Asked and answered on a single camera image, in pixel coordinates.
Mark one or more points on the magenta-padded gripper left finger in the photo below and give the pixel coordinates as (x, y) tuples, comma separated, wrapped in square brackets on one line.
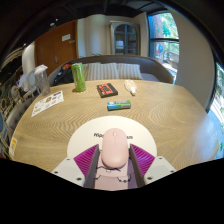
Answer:
[(68, 170)]

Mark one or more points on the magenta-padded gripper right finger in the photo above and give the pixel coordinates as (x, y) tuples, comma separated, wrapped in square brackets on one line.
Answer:
[(160, 168)]

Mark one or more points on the pink computer mouse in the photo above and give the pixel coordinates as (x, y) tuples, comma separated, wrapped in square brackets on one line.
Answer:
[(114, 148)]

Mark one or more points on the white round mouse pad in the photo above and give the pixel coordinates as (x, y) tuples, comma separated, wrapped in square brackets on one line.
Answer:
[(90, 133)]

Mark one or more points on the white sticker sheet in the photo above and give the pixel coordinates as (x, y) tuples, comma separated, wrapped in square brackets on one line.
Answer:
[(48, 102)]

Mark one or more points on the side window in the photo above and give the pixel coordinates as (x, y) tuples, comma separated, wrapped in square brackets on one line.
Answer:
[(218, 113)]

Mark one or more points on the black box with red print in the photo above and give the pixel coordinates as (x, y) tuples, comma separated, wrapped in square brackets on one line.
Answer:
[(107, 90)]

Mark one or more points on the green drink can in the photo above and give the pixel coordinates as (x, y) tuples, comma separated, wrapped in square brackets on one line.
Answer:
[(79, 78)]

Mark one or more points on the black and red backpack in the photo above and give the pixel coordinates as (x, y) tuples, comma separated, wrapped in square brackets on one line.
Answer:
[(64, 75)]

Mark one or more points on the small striped cushion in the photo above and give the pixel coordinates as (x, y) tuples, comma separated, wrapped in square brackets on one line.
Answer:
[(130, 71)]

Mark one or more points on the grey curved sofa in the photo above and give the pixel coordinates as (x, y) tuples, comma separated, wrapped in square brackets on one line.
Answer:
[(153, 66)]

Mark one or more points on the large striped cushion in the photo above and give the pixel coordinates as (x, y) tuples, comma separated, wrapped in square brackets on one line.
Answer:
[(101, 71)]

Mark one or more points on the brown wooden door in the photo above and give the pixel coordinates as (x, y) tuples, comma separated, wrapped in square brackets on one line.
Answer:
[(51, 50)]

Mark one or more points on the large black-framed window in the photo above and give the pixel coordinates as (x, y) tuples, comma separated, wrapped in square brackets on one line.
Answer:
[(165, 40)]

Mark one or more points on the white door sign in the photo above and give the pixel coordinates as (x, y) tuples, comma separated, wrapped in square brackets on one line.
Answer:
[(66, 37)]

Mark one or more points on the glass-door cabinet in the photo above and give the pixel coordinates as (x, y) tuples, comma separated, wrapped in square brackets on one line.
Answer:
[(126, 38)]

